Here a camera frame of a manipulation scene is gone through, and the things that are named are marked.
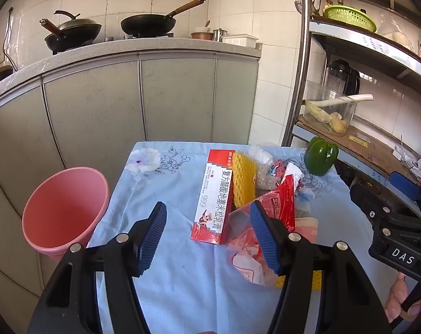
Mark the clear glass container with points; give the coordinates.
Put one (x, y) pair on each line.
(335, 111)

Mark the white crumpled wrap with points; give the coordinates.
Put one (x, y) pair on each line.
(295, 170)

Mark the brown cardboard sheet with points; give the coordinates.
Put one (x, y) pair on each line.
(370, 153)

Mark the yellow foam net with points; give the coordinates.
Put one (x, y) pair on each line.
(243, 177)

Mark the pink plastic bucket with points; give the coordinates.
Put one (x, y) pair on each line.
(64, 212)

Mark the green plastic basket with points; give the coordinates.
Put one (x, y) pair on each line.
(349, 17)

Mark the napa cabbage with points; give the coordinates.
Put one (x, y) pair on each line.
(316, 113)

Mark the green bell pepper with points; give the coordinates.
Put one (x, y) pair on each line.
(321, 156)

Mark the red snack wrapper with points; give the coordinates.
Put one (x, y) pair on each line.
(283, 198)

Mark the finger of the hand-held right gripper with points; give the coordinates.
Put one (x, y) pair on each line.
(367, 198)
(405, 184)

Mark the potato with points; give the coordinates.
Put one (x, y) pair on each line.
(339, 123)

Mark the grey kitchen counter cabinet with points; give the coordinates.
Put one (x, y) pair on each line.
(92, 111)

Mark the steel cup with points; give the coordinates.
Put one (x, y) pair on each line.
(219, 35)

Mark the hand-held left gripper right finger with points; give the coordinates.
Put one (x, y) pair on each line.
(266, 243)

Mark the person's right hand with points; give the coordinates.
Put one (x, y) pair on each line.
(396, 299)

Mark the blue floral tablecloth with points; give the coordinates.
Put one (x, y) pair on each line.
(196, 299)

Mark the red white medicine box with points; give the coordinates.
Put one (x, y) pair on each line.
(212, 198)

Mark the clear plastic bag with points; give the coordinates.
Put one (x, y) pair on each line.
(262, 156)

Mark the black wok with lid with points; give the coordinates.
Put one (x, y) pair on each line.
(74, 33)

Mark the metal shelf rack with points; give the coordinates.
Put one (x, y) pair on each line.
(370, 47)

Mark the white red printed plastic bag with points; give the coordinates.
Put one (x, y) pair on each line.
(247, 261)

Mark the white leek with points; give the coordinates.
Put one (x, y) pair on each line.
(349, 99)

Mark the white plastic container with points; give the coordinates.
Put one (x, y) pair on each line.
(240, 40)

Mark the black blender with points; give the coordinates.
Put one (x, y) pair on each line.
(339, 76)

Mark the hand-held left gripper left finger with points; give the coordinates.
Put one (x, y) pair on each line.
(151, 240)

